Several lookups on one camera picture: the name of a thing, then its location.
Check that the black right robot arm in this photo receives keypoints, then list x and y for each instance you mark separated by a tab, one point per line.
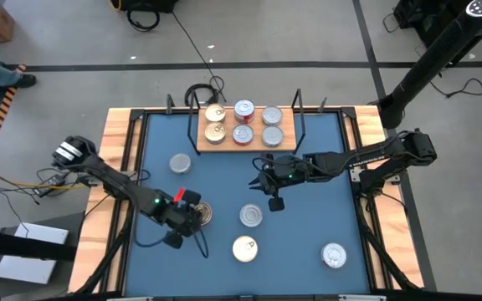
350	161

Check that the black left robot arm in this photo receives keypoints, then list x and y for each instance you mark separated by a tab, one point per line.
111	180

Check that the black equipment case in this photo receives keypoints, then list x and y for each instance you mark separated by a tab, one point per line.
149	4

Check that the white flat panel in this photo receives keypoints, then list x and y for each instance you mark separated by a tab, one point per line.
32	267

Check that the black tower fan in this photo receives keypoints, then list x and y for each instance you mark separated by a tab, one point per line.
433	54

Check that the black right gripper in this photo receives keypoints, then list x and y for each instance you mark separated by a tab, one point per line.
280	171

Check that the black metal rig frame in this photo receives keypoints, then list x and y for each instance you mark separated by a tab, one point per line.
137	115

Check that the black metal beam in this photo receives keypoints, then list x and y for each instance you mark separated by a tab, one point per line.
48	251

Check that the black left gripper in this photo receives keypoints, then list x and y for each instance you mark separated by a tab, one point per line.
180	219

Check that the green label tuna can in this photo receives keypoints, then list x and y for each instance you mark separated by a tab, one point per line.
180	163
273	136

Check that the blue label silver-top can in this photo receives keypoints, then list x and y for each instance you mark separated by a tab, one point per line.
251	215
272	115

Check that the white metal bracket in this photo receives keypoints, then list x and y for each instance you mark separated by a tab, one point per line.
362	298
130	298

